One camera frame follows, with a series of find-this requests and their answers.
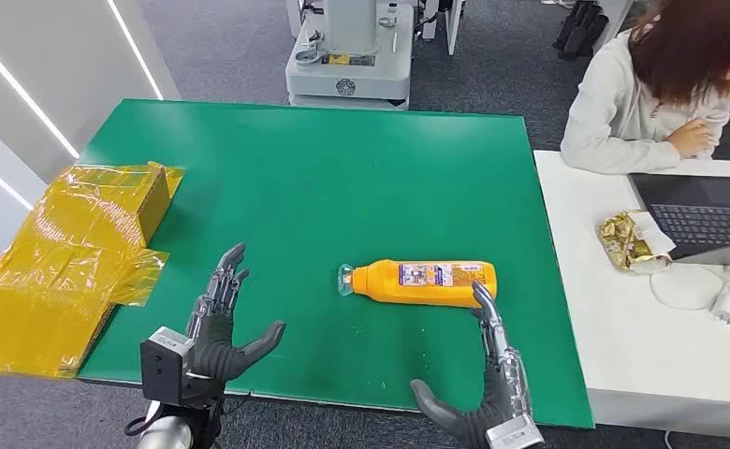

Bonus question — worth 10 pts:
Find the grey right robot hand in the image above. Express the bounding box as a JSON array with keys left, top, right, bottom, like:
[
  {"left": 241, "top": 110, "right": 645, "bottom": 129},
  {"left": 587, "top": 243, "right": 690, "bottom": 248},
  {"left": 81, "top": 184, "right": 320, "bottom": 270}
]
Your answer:
[{"left": 410, "top": 282, "right": 533, "bottom": 449}]

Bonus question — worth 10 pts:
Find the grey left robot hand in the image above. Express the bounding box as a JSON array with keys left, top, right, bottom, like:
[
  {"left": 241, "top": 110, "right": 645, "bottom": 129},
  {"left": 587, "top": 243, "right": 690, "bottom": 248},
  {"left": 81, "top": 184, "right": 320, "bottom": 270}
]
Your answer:
[{"left": 182, "top": 242, "right": 286, "bottom": 404}]

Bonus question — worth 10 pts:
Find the orange plastic bottle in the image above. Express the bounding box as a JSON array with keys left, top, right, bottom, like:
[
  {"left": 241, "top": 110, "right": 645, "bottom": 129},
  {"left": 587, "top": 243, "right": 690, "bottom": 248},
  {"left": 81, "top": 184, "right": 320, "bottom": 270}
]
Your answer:
[{"left": 337, "top": 258, "right": 498, "bottom": 310}]

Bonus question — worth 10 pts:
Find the yellow taped cardboard box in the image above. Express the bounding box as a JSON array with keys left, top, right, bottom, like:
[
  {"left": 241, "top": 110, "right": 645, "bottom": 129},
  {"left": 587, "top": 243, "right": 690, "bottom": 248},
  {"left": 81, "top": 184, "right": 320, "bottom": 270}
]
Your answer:
[{"left": 0, "top": 161, "right": 185, "bottom": 381}]

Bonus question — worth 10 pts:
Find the gold foil snack wrapper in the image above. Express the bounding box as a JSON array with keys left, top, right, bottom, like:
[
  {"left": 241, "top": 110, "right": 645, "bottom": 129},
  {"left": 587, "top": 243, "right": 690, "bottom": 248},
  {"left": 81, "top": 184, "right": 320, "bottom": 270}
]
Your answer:
[{"left": 597, "top": 210, "right": 677, "bottom": 276}]

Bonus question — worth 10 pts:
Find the white charger plug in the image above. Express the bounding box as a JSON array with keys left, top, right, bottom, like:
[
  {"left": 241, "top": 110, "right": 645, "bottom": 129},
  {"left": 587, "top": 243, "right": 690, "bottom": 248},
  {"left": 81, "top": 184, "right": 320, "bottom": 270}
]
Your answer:
[{"left": 708, "top": 294, "right": 730, "bottom": 326}]

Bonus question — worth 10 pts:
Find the dark grey laptop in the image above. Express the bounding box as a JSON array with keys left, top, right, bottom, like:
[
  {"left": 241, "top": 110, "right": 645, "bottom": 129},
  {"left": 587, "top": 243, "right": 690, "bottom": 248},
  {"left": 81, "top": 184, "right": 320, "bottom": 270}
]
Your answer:
[{"left": 628, "top": 173, "right": 730, "bottom": 268}]

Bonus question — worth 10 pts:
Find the grey wheeled machine base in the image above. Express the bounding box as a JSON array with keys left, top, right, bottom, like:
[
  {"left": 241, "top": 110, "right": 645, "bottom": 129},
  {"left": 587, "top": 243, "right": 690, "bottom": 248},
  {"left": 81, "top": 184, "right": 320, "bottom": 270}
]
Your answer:
[{"left": 285, "top": 0, "right": 416, "bottom": 111}]

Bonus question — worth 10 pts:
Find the person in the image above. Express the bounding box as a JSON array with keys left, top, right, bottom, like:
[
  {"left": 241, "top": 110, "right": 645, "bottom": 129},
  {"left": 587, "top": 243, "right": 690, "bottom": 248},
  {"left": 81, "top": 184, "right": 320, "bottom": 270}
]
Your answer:
[{"left": 560, "top": 0, "right": 730, "bottom": 176}]

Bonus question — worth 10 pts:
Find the person's hand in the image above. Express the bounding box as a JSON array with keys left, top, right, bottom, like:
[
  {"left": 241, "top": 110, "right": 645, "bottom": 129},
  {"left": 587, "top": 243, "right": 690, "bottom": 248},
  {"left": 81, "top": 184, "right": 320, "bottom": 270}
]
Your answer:
[{"left": 667, "top": 119, "right": 717, "bottom": 159}]

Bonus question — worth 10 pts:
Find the white furniture panel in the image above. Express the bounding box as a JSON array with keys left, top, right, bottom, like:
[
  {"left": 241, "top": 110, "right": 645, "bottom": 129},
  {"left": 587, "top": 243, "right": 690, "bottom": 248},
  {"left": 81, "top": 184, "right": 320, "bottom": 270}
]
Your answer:
[{"left": 420, "top": 0, "right": 465, "bottom": 57}]

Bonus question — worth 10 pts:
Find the white desk leg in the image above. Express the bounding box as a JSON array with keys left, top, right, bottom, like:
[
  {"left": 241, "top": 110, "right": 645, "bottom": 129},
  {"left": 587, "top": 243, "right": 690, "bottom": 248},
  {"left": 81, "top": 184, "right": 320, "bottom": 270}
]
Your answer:
[{"left": 591, "top": 0, "right": 635, "bottom": 54}]

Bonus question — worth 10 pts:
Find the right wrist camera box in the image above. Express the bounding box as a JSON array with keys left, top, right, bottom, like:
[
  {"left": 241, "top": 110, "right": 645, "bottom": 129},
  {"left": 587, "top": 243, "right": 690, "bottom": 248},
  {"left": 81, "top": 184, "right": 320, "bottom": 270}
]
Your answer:
[{"left": 486, "top": 413, "right": 545, "bottom": 449}]

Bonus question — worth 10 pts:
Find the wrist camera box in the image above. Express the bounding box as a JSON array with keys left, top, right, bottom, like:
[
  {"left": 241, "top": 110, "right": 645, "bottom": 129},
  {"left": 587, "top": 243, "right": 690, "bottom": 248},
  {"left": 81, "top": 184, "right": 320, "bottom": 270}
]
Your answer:
[
  {"left": 139, "top": 326, "right": 196, "bottom": 407},
  {"left": 486, "top": 413, "right": 545, "bottom": 449}
]

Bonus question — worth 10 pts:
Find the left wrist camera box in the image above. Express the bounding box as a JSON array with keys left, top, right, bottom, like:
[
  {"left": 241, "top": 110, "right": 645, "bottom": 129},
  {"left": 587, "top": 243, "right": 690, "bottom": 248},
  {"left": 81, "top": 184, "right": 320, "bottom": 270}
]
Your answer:
[{"left": 139, "top": 326, "right": 196, "bottom": 407}]

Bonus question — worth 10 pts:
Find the white charger cable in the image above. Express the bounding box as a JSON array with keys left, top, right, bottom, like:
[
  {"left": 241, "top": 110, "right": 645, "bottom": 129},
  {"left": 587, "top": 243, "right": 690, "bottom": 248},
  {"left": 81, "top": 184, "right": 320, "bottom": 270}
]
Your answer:
[{"left": 649, "top": 263, "right": 730, "bottom": 312}]

